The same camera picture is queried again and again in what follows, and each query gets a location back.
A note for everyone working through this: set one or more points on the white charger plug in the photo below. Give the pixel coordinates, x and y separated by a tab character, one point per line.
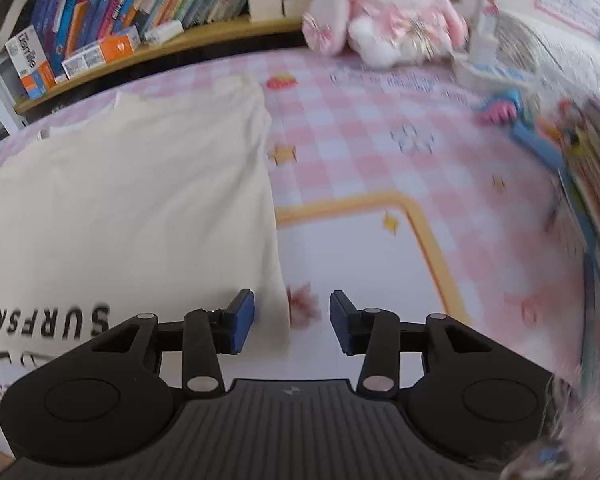
162	31

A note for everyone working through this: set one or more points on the cream t-shirt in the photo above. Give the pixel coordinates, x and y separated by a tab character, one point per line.
130	210

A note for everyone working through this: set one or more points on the white wooden bookshelf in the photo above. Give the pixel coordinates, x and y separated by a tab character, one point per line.
0	75

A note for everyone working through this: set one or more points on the flat orange white box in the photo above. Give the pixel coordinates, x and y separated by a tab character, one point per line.
102	52

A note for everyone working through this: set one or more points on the tall white orange box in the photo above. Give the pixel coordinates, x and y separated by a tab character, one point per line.
30	62

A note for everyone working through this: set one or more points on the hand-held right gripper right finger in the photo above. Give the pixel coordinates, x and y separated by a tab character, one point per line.
341	322

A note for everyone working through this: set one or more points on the white desk fan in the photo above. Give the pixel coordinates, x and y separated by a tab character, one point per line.
500	50

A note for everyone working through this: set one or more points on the blue pink toy figure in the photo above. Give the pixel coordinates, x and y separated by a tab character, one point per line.
525	125

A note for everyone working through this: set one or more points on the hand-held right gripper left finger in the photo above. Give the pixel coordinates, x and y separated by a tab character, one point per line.
242	322

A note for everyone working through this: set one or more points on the pink checked cartoon desk mat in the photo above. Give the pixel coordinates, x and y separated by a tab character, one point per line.
380	160

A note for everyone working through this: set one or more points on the pink white plush bunny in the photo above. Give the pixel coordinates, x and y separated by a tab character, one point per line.
390	15

